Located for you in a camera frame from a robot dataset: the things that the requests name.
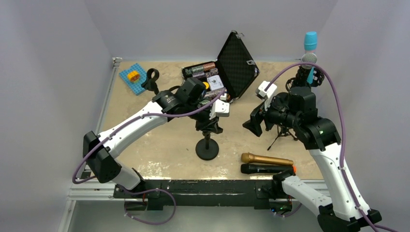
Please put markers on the shock-mount round-base stand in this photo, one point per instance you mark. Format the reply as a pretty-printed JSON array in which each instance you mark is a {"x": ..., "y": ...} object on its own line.
[{"x": 297, "y": 82}]

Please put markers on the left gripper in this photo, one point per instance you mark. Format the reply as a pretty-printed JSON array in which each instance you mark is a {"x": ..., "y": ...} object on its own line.
[{"x": 206, "y": 124}]

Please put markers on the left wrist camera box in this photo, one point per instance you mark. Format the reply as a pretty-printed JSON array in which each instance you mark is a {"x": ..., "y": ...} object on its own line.
[{"x": 219, "y": 109}]

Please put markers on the gold microphone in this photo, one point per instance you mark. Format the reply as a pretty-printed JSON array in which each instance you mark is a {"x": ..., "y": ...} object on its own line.
[{"x": 251, "y": 158}]

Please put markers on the black microphone orange end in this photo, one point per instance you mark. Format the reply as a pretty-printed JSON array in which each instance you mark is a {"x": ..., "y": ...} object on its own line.
[{"x": 247, "y": 168}]

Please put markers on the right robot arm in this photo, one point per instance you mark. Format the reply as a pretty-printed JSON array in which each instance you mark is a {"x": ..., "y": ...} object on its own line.
[{"x": 344, "y": 210}]

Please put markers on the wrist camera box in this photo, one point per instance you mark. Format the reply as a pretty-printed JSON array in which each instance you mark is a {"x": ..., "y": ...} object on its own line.
[
  {"x": 219, "y": 109},
  {"x": 266, "y": 91}
]

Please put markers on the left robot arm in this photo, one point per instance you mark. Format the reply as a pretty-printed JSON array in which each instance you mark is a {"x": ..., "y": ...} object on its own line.
[{"x": 101, "y": 151}]

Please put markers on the black front mounting rail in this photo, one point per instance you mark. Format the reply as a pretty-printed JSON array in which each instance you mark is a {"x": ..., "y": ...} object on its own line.
[{"x": 222, "y": 193}]

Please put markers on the silver-head black microphone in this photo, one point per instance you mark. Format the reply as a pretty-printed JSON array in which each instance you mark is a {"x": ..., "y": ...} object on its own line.
[{"x": 304, "y": 69}]

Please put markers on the blue building baseplate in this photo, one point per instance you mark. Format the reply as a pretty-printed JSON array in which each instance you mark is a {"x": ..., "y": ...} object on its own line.
[{"x": 134, "y": 87}]

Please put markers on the white playing card deck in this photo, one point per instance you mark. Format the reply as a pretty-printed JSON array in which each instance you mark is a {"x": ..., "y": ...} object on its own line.
[{"x": 215, "y": 82}]

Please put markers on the yellow orange toy brick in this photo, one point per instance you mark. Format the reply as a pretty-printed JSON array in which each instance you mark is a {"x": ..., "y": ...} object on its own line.
[{"x": 133, "y": 76}]

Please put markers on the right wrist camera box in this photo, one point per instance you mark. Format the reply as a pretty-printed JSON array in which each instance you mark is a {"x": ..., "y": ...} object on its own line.
[{"x": 266, "y": 91}]

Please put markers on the blue microphone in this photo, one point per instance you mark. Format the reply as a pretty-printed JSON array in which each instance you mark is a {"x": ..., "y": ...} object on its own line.
[{"x": 310, "y": 45}]

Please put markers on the black poker chip case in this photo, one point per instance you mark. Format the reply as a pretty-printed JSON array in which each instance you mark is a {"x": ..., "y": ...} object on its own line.
[{"x": 234, "y": 65}]

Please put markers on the black tripod mic stand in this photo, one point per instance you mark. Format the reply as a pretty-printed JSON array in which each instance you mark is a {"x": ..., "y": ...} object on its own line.
[{"x": 284, "y": 132}]

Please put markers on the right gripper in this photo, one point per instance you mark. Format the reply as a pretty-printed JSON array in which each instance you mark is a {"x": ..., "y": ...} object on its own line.
[{"x": 257, "y": 116}]

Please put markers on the black round-base mic stand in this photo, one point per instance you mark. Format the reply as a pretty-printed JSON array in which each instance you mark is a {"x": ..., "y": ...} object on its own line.
[{"x": 150, "y": 84}]

